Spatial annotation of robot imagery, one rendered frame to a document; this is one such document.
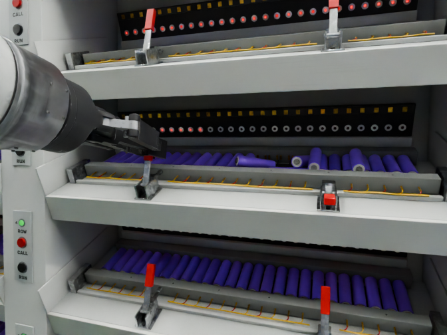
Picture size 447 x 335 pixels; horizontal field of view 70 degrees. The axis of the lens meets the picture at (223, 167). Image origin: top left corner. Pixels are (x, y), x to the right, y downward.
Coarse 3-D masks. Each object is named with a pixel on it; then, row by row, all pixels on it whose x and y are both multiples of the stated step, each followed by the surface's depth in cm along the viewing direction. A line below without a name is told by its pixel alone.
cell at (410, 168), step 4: (400, 156) 50; (404, 156) 49; (396, 160) 50; (400, 160) 49; (404, 160) 48; (408, 160) 48; (400, 164) 48; (404, 164) 47; (408, 164) 46; (412, 164) 47; (400, 168) 48; (404, 168) 46; (408, 168) 45; (412, 168) 45; (404, 172) 45; (408, 172) 45; (412, 172) 45; (416, 172) 44
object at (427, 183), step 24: (96, 168) 58; (120, 168) 56; (168, 168) 53; (192, 168) 52; (216, 168) 51; (240, 168) 50; (264, 168) 49; (360, 192) 42; (384, 192) 42; (408, 192) 42; (432, 192) 41
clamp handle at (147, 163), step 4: (144, 156) 49; (148, 156) 49; (152, 156) 50; (144, 160) 49; (148, 160) 49; (144, 164) 49; (148, 164) 49; (144, 168) 49; (148, 168) 49; (144, 172) 49; (148, 172) 49; (144, 176) 49; (148, 176) 49; (144, 180) 49; (148, 180) 49
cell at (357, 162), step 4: (356, 148) 50; (352, 152) 49; (356, 152) 49; (360, 152) 49; (352, 156) 48; (356, 156) 47; (360, 156) 47; (352, 160) 47; (356, 160) 46; (360, 160) 46; (352, 164) 46; (356, 164) 45; (360, 164) 45; (364, 164) 45; (352, 168) 45; (356, 168) 45; (360, 168) 45; (364, 168) 45
